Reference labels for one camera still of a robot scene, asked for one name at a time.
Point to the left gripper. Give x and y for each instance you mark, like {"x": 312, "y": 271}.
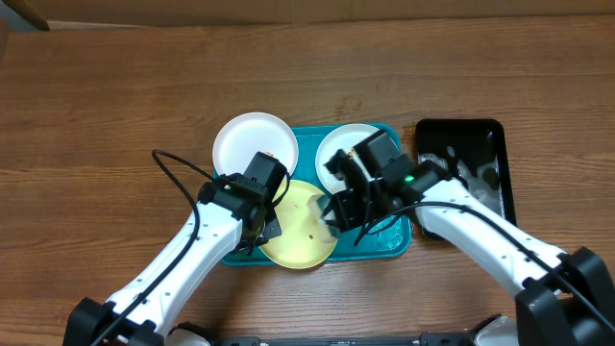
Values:
{"x": 272, "y": 227}

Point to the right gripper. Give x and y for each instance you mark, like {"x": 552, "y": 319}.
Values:
{"x": 352, "y": 221}

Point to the light green plate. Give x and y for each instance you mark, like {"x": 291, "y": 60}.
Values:
{"x": 304, "y": 241}

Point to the yellow green sponge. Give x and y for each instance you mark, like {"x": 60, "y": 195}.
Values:
{"x": 324, "y": 217}

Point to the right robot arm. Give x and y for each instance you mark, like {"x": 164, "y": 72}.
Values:
{"x": 560, "y": 298}

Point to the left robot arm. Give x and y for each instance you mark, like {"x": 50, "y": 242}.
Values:
{"x": 231, "y": 213}

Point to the teal plastic tray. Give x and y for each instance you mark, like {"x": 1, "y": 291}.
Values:
{"x": 390, "y": 243}

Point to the black rectangular water tray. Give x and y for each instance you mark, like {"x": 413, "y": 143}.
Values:
{"x": 473, "y": 151}

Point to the white plate left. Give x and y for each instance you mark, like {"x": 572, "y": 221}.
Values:
{"x": 240, "y": 138}

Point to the white plate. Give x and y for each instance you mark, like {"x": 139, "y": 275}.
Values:
{"x": 343, "y": 138}
{"x": 240, "y": 138}

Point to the white plate right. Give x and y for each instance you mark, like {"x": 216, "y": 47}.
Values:
{"x": 343, "y": 138}

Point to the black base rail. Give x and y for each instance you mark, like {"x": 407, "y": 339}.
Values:
{"x": 425, "y": 339}

